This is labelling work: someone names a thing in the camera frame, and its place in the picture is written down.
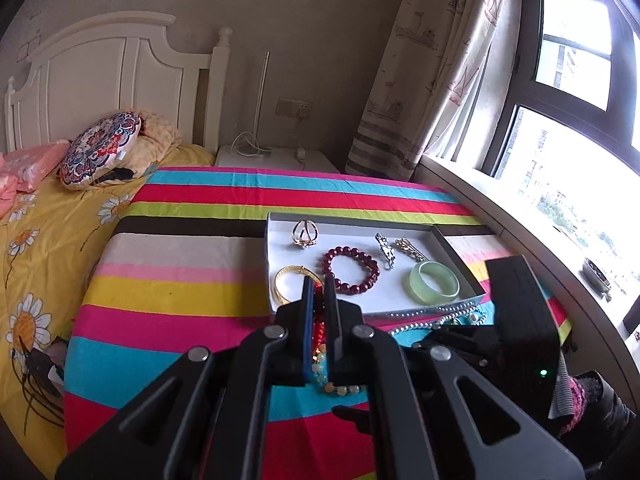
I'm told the green jade bangle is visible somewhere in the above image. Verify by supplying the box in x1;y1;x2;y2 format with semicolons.
409;261;461;305

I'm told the white bed headboard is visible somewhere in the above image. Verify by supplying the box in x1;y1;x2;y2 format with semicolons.
4;12;233;158

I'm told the gold bangle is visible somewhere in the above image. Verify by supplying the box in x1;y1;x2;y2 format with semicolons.
272;266;326;306

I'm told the gold knot ring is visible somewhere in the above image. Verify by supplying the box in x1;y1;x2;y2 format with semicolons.
291;219;320;249

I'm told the wall socket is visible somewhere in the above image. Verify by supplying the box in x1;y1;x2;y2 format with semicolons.
276;97;312;118

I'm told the floor lamp pole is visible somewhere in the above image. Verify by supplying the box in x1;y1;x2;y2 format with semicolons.
252;51;271;148

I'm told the white pearl necklace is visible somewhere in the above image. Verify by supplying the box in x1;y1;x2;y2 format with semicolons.
387;297;488;336

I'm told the printed beige curtain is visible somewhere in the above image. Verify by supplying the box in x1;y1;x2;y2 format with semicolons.
345;0;523;181

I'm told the silver brooch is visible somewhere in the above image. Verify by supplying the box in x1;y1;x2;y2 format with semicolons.
375;232;398;270

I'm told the white window sill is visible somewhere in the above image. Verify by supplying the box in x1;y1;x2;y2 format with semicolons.
415;155;640;361

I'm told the multicolour bead bracelet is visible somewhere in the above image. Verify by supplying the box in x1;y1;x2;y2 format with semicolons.
311;310;368;396

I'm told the grey shallow cardboard box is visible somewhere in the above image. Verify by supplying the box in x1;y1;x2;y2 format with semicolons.
264;211;485;317

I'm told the red bead bracelet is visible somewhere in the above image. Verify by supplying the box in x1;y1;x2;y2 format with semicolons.
321;245;381;295

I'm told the white nightstand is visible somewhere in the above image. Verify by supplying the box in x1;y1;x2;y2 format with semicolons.
215;144;341;175

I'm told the white cable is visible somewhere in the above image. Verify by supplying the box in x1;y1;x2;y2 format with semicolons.
231;131;273;157

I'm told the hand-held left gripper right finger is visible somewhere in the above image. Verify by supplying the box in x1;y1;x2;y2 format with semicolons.
324;274;587;480

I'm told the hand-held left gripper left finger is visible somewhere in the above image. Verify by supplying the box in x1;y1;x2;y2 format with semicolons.
55;277;317;480

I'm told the window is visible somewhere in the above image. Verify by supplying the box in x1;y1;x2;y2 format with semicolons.
480;0;640;321

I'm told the striped colourful cloth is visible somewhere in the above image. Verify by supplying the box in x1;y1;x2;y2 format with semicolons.
62;167;573;480

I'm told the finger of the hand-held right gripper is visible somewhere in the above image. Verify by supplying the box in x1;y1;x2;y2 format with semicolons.
411;339;497;377
430;324;500;347

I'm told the pink quilt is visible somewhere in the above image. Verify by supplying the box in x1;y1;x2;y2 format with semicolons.
0;140;71;213

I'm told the beige blanket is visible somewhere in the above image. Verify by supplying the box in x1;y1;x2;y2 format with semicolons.
97;109;183;188

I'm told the person's right forearm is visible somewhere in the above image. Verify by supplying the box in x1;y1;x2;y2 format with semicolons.
550;370;638;480

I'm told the gold filigree brooch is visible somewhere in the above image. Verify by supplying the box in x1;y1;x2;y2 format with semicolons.
395;237;427;262

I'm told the yellow flowered bedsheet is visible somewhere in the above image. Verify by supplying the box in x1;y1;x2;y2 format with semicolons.
0;142;216;480

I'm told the round patterned cushion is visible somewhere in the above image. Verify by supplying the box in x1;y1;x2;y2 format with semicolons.
57;112;143;191

